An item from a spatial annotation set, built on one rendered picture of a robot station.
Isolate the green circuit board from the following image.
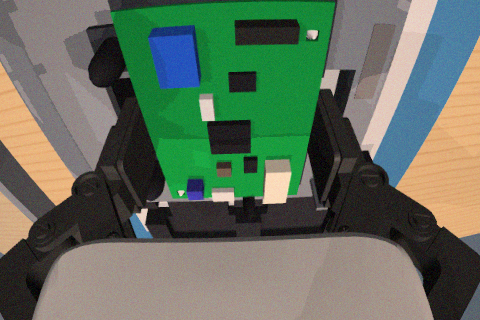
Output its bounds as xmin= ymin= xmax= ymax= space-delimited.
xmin=110 ymin=0 xmax=335 ymax=204

